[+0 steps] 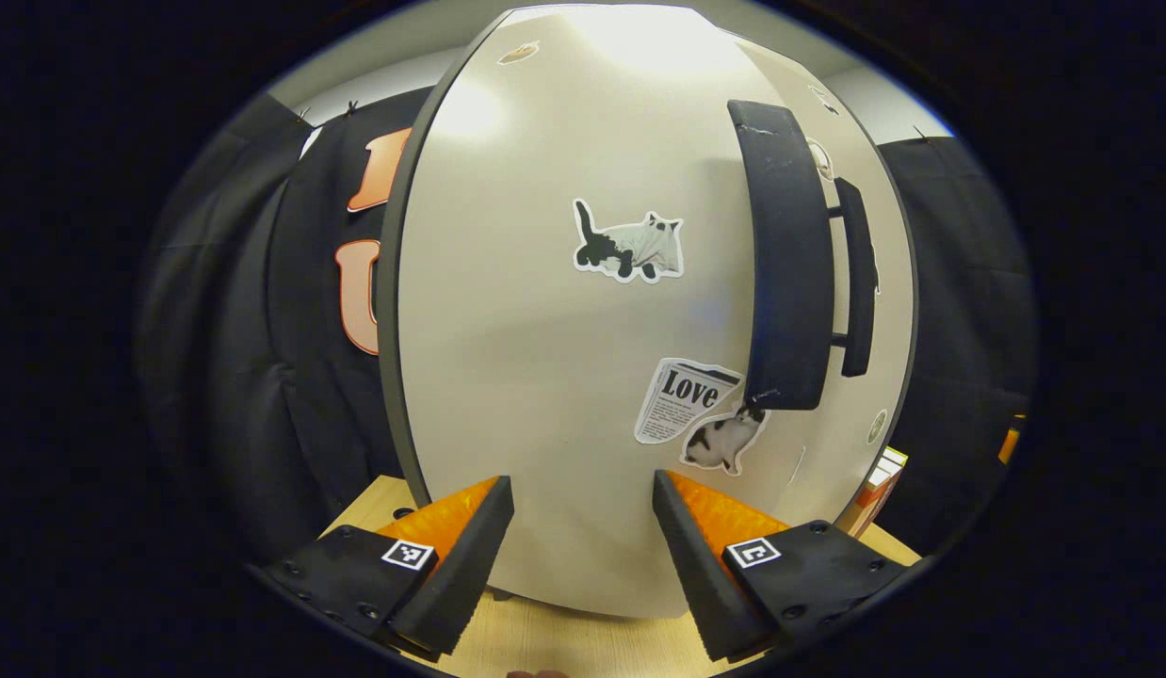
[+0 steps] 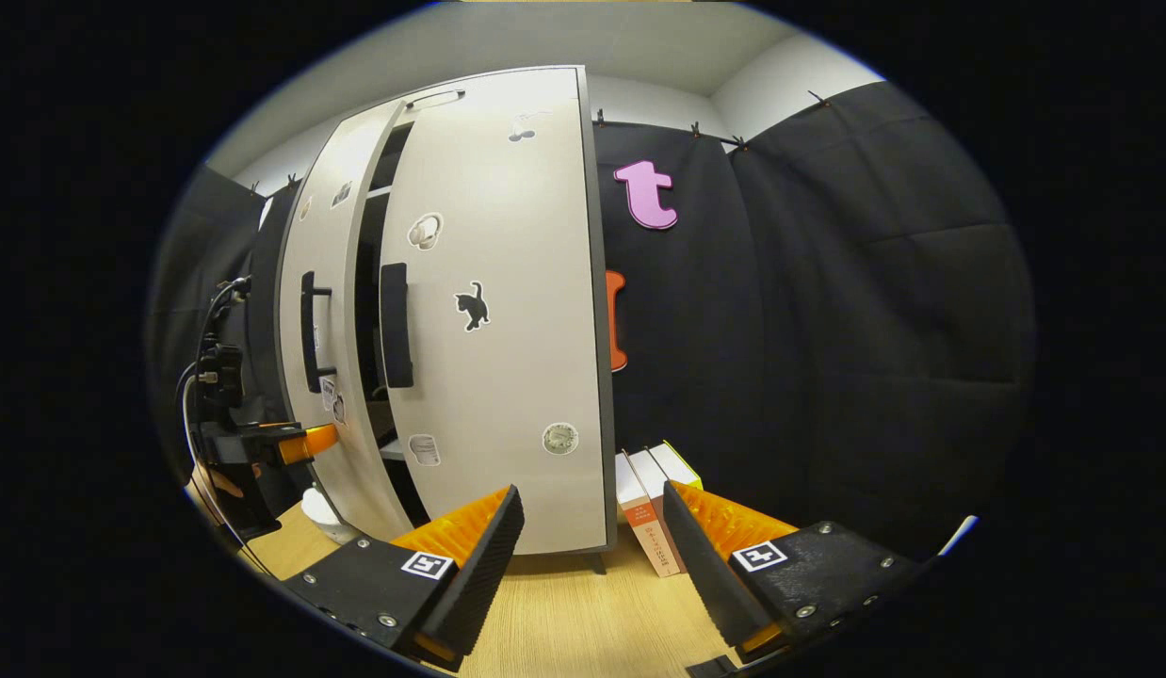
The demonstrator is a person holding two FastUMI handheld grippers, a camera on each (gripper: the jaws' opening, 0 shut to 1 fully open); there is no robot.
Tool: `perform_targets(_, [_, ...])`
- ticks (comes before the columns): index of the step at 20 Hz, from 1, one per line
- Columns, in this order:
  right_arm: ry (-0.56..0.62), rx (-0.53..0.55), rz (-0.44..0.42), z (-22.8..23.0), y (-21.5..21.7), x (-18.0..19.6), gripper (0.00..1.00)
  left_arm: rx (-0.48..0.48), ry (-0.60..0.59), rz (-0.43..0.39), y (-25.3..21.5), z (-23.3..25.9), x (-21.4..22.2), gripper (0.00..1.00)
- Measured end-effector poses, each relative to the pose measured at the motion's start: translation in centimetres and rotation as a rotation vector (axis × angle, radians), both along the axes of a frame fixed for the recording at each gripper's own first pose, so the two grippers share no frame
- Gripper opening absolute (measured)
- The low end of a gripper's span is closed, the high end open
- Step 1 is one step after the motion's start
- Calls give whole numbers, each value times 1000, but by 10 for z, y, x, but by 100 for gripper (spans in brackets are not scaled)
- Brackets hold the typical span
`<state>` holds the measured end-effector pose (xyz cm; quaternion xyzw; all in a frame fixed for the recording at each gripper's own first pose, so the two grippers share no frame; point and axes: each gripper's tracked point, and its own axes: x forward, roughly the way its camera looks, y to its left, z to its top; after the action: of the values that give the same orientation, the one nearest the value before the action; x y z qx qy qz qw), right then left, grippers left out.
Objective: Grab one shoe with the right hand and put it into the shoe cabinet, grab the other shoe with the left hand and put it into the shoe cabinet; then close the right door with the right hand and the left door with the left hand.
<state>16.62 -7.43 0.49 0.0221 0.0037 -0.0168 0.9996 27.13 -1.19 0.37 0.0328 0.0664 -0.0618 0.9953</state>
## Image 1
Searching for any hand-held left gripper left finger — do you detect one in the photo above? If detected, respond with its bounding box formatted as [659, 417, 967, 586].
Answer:
[261, 475, 516, 662]

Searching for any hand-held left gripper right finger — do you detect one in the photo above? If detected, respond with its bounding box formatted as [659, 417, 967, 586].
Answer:
[652, 469, 909, 663]

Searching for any white cabinet door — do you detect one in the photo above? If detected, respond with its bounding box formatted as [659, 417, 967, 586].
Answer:
[729, 33, 918, 530]
[381, 5, 829, 621]

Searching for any white shoe cabinet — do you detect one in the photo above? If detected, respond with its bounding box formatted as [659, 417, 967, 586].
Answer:
[376, 5, 920, 622]

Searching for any orange and white box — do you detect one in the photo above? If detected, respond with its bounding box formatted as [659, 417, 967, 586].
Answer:
[833, 447, 910, 539]

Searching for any black backdrop cloth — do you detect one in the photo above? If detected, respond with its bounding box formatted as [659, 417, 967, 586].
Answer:
[134, 88, 1034, 566]

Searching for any black door handle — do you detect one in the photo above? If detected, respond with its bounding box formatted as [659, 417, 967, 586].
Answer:
[828, 177, 877, 379]
[727, 99, 835, 412]

